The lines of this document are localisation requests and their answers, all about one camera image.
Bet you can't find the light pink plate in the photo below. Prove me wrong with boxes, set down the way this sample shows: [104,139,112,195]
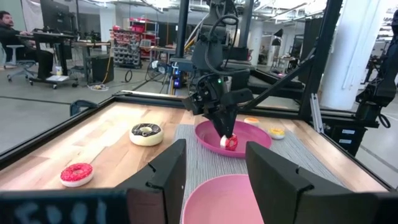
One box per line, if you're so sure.
[182,174,265,224]

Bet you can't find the black table clamp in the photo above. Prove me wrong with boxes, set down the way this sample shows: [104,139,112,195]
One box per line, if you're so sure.
[69,99,99,117]

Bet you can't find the thick black frame post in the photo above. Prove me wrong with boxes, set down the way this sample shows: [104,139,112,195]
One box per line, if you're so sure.
[242,0,343,119]

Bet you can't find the chocolate frosted donut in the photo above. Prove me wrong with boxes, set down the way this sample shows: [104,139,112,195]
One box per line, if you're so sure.
[129,123,164,147]

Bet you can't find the small red sprinkled donut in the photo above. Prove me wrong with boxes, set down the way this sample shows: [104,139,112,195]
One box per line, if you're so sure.
[220,133,239,152]

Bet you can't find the white object at left edge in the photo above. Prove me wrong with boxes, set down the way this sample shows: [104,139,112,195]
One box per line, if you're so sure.
[60,162,95,188]

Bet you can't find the red parts bin shelf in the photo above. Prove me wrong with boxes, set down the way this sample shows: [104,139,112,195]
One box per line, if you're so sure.
[111,17,160,68]

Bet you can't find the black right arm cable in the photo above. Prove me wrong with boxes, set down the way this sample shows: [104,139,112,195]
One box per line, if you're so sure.
[203,14,241,77]

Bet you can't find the silver aluminium bracket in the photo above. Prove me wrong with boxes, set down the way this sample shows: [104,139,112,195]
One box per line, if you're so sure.
[308,93,325,134]

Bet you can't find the black floor fan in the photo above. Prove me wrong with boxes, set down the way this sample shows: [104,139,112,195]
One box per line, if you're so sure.
[146,60,169,82]

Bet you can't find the person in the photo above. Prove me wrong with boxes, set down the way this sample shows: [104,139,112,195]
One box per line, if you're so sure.
[0,11,54,80]

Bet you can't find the black control box with labels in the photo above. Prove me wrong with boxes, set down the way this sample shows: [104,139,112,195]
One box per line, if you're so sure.
[328,123,368,157]

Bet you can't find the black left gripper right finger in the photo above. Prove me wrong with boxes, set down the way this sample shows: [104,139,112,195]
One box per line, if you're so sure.
[245,141,374,224]

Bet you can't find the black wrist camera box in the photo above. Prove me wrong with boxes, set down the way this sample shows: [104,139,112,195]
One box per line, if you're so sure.
[228,88,254,106]

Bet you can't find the small yellow frosted donut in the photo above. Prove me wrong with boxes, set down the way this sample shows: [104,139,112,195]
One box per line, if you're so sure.
[267,128,286,140]

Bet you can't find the magenta plate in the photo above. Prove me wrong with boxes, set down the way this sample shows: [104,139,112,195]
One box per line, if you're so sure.
[195,120,273,159]

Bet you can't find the black box on floor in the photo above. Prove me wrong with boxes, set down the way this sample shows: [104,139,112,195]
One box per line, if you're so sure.
[90,55,115,84]

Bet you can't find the grey office chair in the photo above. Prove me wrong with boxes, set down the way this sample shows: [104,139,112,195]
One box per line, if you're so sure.
[4,45,37,83]

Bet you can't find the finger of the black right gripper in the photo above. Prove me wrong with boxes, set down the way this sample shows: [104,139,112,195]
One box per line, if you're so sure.
[226,115,239,138]
[212,114,230,138]

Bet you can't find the black studio lamp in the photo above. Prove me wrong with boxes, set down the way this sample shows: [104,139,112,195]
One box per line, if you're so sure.
[271,28,285,47]

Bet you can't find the grey woven placemat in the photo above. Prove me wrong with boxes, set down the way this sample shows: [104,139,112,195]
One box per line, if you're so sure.
[174,124,346,224]

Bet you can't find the thin black frame post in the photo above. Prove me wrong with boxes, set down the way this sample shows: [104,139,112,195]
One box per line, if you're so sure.
[175,0,190,58]

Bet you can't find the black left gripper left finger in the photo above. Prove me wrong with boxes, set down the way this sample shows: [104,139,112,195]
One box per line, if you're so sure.
[114,139,187,224]

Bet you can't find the black computer monitor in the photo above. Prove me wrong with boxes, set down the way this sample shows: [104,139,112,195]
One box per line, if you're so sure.
[39,0,71,32]

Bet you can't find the black standing desk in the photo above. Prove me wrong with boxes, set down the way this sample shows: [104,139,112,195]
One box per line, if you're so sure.
[15,30,80,90]

